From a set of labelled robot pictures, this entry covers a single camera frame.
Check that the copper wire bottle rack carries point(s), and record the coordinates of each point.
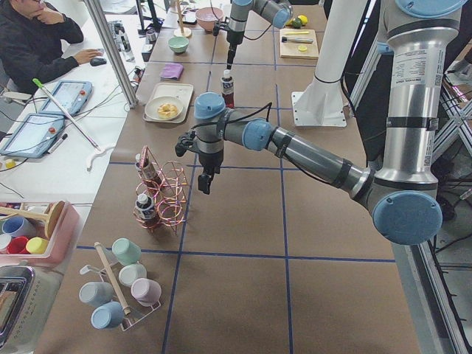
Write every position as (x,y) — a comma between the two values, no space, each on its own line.
(170,198)

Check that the cream rectangular tray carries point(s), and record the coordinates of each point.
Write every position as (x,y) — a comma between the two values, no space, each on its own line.
(182,91)

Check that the wooden cutting board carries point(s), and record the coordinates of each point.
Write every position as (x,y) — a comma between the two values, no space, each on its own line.
(290,50)

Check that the white cup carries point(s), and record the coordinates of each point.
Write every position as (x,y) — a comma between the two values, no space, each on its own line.
(130,273)

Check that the right yellow lemon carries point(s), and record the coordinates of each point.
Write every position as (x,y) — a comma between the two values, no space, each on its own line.
(303,19)

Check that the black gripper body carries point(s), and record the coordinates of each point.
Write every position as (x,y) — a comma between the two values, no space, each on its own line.
(210,161)
(233,38)

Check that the near teach pendant tablet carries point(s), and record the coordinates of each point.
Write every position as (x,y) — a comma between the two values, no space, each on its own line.
(34,136)

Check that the blue cup in bin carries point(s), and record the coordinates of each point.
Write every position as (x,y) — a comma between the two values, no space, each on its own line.
(15,226)

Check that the pink bowl with ice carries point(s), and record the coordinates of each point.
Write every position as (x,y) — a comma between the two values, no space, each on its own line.
(207,17)

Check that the white cup rack wooden handle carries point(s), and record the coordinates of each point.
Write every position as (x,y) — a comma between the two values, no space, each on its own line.
(134,312)

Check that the black marker pen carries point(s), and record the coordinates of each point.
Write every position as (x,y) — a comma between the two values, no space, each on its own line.
(57,144)

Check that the tea bottle in rack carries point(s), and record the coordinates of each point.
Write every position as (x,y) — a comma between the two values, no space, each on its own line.
(145,210)
(147,172)

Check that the front tea bottle in rack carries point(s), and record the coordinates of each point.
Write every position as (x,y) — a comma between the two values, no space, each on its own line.
(145,210)

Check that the mint green bowl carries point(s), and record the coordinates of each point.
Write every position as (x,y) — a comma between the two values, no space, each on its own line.
(178,44)

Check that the far teach pendant tablet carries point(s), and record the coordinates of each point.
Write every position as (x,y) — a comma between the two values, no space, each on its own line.
(72,94)

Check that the mint green cup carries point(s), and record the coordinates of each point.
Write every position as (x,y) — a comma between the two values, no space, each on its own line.
(126,251)

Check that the cream round plate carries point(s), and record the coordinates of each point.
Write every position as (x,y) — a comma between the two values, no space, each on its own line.
(152,107)

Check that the black computer mouse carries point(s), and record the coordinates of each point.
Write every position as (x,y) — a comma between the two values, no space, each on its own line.
(98,61)

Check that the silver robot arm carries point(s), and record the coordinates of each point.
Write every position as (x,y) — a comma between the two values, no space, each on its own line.
(400,197)
(276,13)

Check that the teach pendant tablet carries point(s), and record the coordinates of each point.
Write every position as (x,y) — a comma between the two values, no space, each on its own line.
(72,94)
(34,136)

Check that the pink storage bin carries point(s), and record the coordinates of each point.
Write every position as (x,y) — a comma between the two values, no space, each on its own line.
(56,226)

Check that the pink cup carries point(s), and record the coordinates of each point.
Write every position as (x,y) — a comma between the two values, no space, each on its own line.
(146,292)

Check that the aluminium frame post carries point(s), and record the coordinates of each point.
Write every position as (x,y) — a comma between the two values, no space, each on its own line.
(96,13)

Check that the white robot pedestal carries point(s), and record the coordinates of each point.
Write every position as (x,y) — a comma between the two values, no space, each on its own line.
(321,103)

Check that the wooden mug tree stand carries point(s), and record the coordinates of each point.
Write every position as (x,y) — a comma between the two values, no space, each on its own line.
(182,31)

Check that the glazed twisted donut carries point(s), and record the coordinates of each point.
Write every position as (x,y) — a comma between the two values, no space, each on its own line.
(167,111)

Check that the purple folded cloth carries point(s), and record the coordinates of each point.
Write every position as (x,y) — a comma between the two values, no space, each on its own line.
(171,71)

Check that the red cup in bin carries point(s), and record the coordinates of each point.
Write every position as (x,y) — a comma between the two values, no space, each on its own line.
(18,245)

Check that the yellow cup in bin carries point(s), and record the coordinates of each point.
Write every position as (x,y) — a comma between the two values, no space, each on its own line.
(37,245)

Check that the top tea bottle in rack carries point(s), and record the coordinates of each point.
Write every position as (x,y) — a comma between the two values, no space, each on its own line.
(147,172)

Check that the grey cup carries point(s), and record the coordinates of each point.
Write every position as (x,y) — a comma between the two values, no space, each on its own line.
(96,293)

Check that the green avocado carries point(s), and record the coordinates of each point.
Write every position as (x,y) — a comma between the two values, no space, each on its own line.
(295,23)

